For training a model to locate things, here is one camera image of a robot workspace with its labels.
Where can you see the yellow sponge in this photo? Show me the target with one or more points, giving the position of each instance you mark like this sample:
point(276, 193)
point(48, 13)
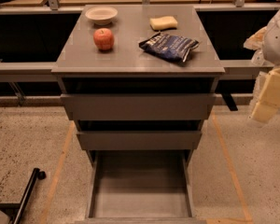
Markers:
point(163, 23)

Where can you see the grey drawer cabinet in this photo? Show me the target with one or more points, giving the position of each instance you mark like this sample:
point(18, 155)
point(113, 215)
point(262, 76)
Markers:
point(127, 69)

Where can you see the grey top drawer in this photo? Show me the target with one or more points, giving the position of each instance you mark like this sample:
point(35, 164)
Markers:
point(138, 106)

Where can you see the blue chip bag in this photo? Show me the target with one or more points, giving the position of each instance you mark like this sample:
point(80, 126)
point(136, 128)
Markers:
point(173, 48)

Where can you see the grey middle drawer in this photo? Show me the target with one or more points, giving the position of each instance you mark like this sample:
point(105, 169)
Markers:
point(139, 140)

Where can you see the black chair leg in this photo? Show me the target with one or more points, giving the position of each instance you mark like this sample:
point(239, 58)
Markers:
point(12, 213)

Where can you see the grey open bottom drawer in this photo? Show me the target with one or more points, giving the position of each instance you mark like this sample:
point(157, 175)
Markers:
point(140, 187)

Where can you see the white bowl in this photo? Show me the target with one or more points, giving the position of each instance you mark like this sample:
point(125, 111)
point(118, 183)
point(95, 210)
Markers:
point(101, 15)

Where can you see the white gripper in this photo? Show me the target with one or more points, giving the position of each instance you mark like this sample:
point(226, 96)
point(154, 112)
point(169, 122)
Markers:
point(277, 42)

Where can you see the red apple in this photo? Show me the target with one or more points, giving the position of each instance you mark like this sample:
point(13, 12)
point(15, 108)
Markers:
point(103, 39)

